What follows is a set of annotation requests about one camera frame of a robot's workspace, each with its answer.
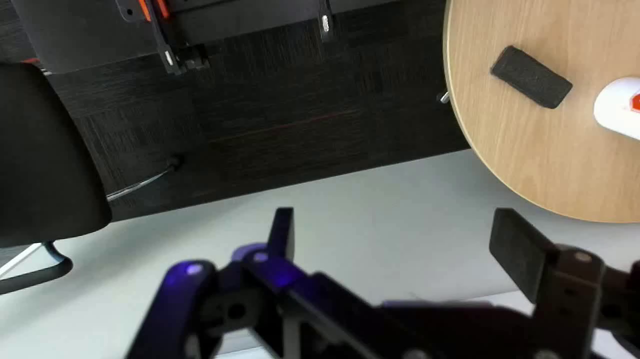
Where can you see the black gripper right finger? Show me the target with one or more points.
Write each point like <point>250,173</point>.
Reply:
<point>521,251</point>

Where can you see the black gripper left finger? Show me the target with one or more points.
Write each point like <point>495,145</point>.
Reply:
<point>280,241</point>

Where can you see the white water bottle red logo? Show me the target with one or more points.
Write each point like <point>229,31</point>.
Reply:
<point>617,107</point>

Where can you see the black whiteboard eraser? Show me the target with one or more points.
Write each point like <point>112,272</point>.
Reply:
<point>531,79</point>

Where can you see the round wooden table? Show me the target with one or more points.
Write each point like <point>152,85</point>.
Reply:
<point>556,159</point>

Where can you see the black office chair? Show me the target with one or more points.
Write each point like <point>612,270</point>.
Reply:
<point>49,183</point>

